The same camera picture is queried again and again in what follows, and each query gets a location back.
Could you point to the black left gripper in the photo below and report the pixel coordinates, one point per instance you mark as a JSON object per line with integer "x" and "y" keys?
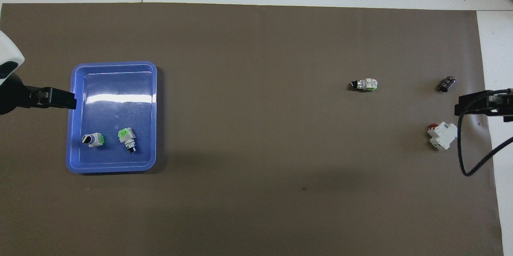
{"x": 14, "y": 93}

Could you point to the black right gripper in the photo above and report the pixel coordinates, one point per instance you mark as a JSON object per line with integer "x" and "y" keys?
{"x": 501, "y": 103}

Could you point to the white selector switch orange block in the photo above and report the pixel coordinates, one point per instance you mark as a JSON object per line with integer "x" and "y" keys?
{"x": 365, "y": 84}

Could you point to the blue plastic tray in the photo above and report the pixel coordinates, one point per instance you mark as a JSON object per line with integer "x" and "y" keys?
{"x": 112, "y": 117}

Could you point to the white circuit breaker red lever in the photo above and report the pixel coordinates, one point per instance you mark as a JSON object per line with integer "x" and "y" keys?
{"x": 443, "y": 136}

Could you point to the brown table mat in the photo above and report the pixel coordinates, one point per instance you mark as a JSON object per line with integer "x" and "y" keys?
{"x": 256, "y": 148}

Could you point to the upright selector switch green block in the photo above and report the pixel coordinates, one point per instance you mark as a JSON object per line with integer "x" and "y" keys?
{"x": 94, "y": 140}

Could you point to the lying selector switch green block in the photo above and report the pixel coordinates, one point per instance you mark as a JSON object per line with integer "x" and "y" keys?
{"x": 127, "y": 139}

